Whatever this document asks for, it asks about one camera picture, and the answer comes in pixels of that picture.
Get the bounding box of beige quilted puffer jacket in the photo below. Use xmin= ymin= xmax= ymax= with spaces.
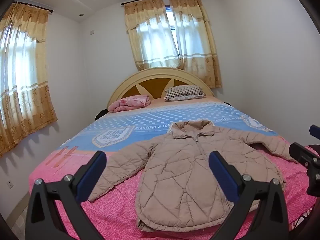
xmin=89 ymin=120 xmax=291 ymax=232

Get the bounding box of blue pink printed bedspread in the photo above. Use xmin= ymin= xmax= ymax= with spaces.
xmin=28 ymin=96 xmax=318 ymax=240

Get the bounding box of black item beside bed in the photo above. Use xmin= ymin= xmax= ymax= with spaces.
xmin=95 ymin=108 xmax=108 ymax=121

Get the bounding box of yellow side window curtain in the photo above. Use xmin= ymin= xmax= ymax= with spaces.
xmin=1 ymin=3 xmax=57 ymax=154

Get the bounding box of pink floral folded blanket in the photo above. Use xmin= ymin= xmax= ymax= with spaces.
xmin=108 ymin=95 xmax=151 ymax=113

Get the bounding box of striped grey pillow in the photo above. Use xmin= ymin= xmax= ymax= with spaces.
xmin=164 ymin=85 xmax=206 ymax=101

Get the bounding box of cream wooden arched headboard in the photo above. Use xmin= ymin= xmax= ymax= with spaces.
xmin=107 ymin=67 xmax=214 ymax=106

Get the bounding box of yellow back window curtain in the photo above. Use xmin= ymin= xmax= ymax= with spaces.
xmin=124 ymin=0 xmax=222 ymax=88

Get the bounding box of black side curtain rod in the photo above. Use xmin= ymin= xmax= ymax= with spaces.
xmin=14 ymin=1 xmax=54 ymax=14

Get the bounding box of white wall socket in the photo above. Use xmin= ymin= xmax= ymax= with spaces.
xmin=7 ymin=181 xmax=14 ymax=189

